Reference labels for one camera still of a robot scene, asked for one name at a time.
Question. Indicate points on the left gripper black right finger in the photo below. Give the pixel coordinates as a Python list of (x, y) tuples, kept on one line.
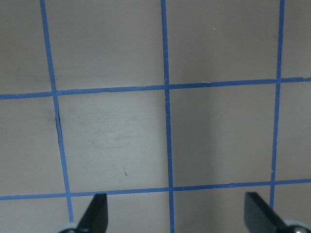
[(259, 217)]

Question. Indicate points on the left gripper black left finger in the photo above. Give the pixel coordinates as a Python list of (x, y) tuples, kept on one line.
[(95, 218)]

